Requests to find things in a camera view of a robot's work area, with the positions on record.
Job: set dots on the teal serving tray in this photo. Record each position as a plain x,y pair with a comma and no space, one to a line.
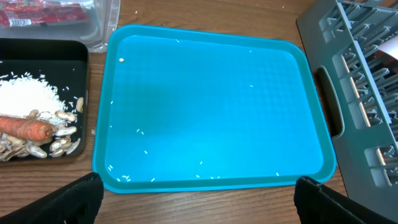
184,110

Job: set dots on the orange carrot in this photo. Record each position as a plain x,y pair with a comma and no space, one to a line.
26,129

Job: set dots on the scattered rice grains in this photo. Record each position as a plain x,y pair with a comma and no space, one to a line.
22,94

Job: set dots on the black plastic tray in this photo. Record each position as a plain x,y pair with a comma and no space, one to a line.
63,62

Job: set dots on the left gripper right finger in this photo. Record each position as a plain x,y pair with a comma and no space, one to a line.
319,204

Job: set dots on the peanut shells pile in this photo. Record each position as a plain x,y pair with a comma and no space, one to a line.
60,144

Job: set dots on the clear plastic bin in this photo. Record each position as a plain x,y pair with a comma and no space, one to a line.
95,34

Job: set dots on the grey dish rack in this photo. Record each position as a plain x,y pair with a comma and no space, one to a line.
344,38

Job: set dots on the white dinner plate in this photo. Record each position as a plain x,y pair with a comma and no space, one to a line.
388,48

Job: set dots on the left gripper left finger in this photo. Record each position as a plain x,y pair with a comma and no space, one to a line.
77,202

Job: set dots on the red snack wrapper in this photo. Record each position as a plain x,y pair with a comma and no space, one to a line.
42,13

